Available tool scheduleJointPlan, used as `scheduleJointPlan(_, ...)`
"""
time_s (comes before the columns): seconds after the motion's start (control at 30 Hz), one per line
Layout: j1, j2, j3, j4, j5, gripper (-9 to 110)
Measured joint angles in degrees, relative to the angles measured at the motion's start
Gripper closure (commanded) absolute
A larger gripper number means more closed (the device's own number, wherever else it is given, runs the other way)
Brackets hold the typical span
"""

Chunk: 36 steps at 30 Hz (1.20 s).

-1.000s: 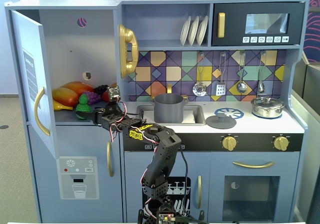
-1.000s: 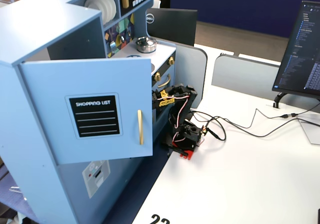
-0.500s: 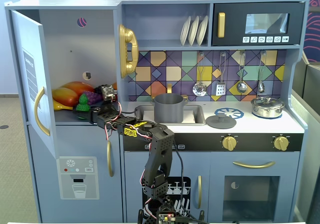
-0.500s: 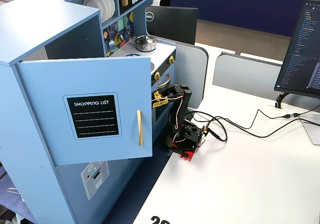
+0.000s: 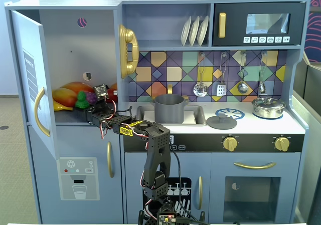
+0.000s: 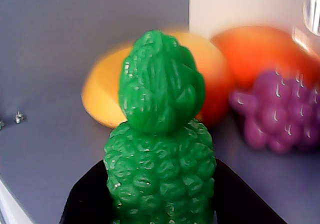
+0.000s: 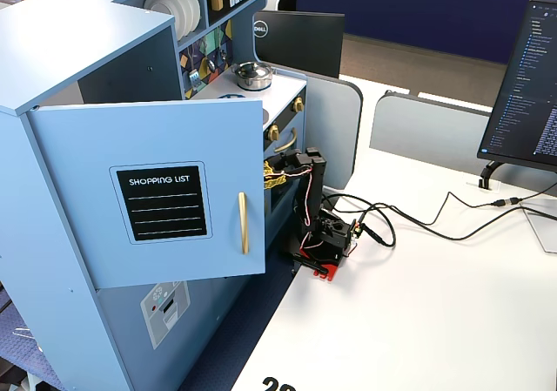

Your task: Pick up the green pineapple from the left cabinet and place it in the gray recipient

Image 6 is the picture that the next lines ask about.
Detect green toy pineapple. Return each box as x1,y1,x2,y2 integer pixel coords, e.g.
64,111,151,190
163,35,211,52
103,29,217,224

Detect purple toy grapes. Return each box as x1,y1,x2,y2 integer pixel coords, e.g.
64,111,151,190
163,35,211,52
228,70,320,155

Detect orange toy fruit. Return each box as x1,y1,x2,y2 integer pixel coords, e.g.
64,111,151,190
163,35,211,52
210,25,320,90

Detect yellow orange toy peach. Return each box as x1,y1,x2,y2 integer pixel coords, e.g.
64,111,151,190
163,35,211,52
81,31,235,129

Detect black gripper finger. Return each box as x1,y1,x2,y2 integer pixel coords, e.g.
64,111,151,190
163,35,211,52
60,160,115,224
214,158,289,224

